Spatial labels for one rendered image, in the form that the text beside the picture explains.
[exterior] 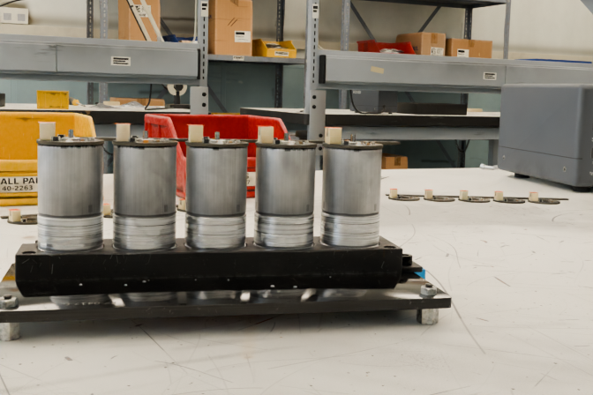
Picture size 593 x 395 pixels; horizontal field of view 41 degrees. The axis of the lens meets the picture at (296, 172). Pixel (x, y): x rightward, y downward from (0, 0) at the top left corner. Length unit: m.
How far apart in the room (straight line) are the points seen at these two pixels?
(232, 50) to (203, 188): 4.23
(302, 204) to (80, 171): 0.09
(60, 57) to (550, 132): 2.00
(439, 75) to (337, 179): 2.78
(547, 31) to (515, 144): 5.42
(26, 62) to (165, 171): 2.28
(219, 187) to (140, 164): 0.03
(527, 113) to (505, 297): 0.48
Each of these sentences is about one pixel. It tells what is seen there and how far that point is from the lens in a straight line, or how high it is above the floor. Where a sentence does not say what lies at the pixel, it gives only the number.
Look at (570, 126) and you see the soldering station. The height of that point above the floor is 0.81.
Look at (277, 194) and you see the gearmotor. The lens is 0.31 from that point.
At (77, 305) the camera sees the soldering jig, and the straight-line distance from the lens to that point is 0.27.
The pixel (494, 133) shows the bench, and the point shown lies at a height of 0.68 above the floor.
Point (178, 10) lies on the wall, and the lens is 4.89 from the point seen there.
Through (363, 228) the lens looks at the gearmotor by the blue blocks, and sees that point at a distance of 0.32.
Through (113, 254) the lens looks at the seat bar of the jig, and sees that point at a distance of 0.31.
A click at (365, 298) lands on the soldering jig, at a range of 0.29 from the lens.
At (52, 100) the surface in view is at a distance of 2.68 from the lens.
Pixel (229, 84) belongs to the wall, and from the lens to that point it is 4.96.
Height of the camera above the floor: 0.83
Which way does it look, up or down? 6 degrees down
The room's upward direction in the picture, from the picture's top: 2 degrees clockwise
